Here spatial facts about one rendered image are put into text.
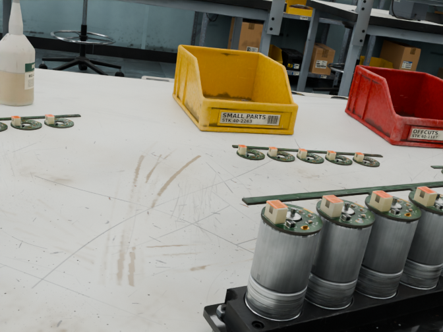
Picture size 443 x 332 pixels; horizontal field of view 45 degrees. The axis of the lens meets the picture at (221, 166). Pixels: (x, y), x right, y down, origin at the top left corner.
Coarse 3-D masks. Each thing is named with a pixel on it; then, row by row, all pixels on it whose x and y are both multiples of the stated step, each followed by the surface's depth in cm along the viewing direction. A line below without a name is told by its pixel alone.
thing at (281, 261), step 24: (288, 216) 21; (264, 240) 21; (288, 240) 21; (312, 240) 21; (264, 264) 21; (288, 264) 21; (264, 288) 22; (288, 288) 21; (264, 312) 22; (288, 312) 22
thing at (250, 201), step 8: (400, 184) 27; (408, 184) 27; (416, 184) 27; (424, 184) 27; (432, 184) 28; (440, 184) 28; (304, 192) 24; (312, 192) 24; (320, 192) 24; (328, 192) 25; (336, 192) 25; (344, 192) 25; (352, 192) 25; (360, 192) 25; (368, 192) 25; (248, 200) 22; (256, 200) 23; (264, 200) 23; (280, 200) 23; (288, 200) 23; (296, 200) 23
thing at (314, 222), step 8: (264, 208) 22; (288, 208) 22; (296, 208) 22; (304, 208) 22; (264, 216) 21; (304, 216) 22; (312, 216) 22; (272, 224) 21; (280, 224) 21; (288, 224) 21; (296, 224) 21; (304, 224) 21; (312, 224) 21; (320, 224) 21; (288, 232) 20; (296, 232) 20; (304, 232) 20; (312, 232) 21
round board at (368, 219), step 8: (320, 200) 24; (344, 200) 24; (352, 208) 23; (360, 208) 23; (328, 216) 22; (344, 216) 22; (352, 216) 22; (360, 216) 23; (368, 216) 23; (344, 224) 22; (352, 224) 22; (360, 224) 22; (368, 224) 22
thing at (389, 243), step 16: (368, 208) 24; (400, 208) 24; (384, 224) 23; (400, 224) 23; (416, 224) 24; (368, 240) 24; (384, 240) 24; (400, 240) 24; (368, 256) 24; (384, 256) 24; (400, 256) 24; (368, 272) 24; (384, 272) 24; (400, 272) 24; (368, 288) 24; (384, 288) 24
